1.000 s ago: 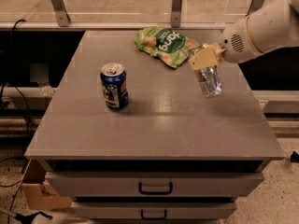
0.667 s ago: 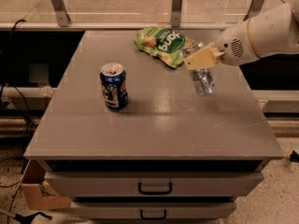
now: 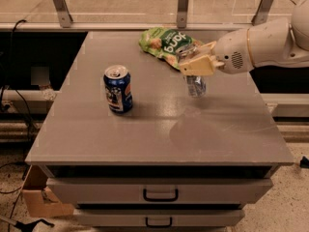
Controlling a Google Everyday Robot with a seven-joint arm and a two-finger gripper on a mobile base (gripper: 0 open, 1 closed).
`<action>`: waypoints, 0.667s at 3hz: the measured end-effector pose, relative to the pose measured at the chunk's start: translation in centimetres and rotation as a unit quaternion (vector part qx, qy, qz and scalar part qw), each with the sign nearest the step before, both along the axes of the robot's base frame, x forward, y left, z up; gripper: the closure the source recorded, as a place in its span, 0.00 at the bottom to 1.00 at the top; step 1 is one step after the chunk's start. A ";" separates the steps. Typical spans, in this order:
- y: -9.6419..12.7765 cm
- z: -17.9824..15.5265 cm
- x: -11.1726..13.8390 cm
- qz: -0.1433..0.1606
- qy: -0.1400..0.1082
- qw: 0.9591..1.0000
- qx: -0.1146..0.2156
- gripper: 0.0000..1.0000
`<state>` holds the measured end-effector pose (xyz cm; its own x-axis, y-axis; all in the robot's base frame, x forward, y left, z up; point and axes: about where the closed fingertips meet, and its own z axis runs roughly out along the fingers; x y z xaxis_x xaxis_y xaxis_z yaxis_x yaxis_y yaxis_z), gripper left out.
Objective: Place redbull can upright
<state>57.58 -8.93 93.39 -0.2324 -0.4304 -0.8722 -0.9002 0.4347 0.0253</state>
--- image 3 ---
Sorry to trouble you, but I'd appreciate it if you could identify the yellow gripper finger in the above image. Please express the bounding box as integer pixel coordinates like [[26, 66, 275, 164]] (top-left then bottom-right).
[[179, 54, 225, 76], [184, 42, 216, 60]]

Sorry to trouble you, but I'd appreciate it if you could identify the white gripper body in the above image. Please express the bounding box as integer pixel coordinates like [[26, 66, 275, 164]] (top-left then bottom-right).
[[214, 29, 254, 74]]

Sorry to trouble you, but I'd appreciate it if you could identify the silver redbull can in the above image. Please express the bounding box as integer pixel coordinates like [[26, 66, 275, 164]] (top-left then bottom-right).
[[176, 43, 208, 99]]

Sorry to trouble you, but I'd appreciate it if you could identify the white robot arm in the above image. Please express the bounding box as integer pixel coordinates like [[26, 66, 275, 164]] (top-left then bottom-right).
[[179, 0, 309, 76]]

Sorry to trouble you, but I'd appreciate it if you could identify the blue pepsi can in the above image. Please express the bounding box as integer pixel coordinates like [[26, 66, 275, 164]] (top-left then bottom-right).
[[103, 65, 133, 114]]

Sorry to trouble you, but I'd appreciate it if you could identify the green chip bag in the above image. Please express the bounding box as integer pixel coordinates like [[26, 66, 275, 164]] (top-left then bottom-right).
[[139, 27, 203, 70]]

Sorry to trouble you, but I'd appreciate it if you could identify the grey drawer cabinet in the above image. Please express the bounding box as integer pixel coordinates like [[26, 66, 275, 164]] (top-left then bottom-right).
[[26, 32, 293, 232]]

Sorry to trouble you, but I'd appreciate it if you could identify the small black floor object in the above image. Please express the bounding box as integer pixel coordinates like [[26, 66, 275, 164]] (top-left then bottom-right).
[[299, 157, 309, 168]]

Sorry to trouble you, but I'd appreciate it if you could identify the upper grey drawer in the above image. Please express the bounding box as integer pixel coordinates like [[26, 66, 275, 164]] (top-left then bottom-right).
[[47, 178, 272, 206]]

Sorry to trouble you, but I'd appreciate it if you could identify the grey drawer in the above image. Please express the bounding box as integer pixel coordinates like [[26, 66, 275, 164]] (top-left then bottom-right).
[[47, 178, 272, 206], [73, 209, 244, 228]]

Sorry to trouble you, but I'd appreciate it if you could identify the lower grey drawer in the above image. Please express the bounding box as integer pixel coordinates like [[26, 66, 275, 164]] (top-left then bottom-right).
[[73, 209, 244, 228]]

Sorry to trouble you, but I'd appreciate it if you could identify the cardboard box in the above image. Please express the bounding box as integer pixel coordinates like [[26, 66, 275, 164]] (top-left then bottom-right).
[[21, 166, 73, 218]]

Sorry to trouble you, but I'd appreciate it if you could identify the black tripod leg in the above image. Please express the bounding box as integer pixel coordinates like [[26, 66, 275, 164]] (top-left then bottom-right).
[[0, 217, 54, 232]]

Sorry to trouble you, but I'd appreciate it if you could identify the right metal bracket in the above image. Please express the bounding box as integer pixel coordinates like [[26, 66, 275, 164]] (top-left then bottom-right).
[[251, 0, 274, 25]]

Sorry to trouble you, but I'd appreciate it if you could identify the metal bracket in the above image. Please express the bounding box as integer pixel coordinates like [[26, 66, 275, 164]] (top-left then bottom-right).
[[251, 0, 274, 25], [52, 0, 72, 28], [176, 0, 189, 28]]

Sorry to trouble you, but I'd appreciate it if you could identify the middle metal bracket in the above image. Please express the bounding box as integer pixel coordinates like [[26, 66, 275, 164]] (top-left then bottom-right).
[[176, 0, 189, 28]]

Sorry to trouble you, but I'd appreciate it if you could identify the black upper drawer handle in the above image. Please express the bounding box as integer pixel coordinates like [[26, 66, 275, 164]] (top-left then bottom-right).
[[143, 188, 179, 202]]

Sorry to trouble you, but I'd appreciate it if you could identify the black drawer handle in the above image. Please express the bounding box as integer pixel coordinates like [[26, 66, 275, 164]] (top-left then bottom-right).
[[143, 188, 179, 202], [145, 217, 173, 228]]

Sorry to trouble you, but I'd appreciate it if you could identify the left metal bracket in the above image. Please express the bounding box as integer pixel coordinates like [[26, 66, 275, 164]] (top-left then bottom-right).
[[52, 0, 72, 28]]

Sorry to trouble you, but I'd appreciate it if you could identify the black lower drawer handle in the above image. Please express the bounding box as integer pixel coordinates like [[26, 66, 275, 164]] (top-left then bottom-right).
[[145, 217, 173, 228]]

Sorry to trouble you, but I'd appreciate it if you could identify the black cable left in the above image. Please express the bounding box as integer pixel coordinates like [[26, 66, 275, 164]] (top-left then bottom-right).
[[0, 18, 40, 140]]

